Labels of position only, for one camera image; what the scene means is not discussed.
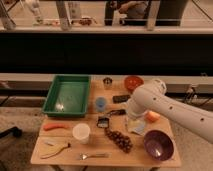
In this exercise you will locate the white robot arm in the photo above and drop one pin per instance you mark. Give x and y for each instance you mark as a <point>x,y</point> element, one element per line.
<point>151,97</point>

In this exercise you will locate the green plastic tray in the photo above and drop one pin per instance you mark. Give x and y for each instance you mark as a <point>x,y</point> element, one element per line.
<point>68,96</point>

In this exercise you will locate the small metal cup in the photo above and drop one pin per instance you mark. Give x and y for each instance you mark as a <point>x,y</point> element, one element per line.
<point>107,82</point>

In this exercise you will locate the black rectangular block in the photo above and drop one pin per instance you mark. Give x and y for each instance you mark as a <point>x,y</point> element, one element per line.
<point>120,98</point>

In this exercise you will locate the blue plastic cup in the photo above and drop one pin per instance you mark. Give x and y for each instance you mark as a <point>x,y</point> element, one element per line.
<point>100,104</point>

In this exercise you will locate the red bowl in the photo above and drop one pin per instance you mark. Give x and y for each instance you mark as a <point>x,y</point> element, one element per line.
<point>132,82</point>

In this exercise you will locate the grey blue cloth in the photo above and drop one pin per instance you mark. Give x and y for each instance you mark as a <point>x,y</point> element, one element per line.
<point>135,126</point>

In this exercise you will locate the wooden table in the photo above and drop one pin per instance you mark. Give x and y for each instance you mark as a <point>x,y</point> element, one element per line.
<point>99,142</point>

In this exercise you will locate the white plastic cup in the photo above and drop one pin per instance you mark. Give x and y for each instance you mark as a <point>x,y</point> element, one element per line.
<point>81,132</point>

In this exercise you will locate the orange apple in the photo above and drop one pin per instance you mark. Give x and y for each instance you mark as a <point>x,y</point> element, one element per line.
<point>152,116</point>

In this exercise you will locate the bunch of dark grapes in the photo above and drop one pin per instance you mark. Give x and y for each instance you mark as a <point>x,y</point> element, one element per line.
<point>122,141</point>

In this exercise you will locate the orange carrot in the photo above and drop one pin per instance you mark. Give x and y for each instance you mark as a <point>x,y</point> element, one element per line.
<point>52,126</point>

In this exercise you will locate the metal fork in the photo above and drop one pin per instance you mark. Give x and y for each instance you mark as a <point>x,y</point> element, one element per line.
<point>86,156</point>

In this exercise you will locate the purple bowl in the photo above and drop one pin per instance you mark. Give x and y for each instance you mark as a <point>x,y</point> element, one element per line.
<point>158,145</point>

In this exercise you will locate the person in background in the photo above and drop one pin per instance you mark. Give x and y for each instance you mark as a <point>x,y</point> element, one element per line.
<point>135,11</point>

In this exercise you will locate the yellow handled pliers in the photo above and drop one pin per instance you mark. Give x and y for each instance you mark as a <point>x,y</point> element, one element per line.
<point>53,150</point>

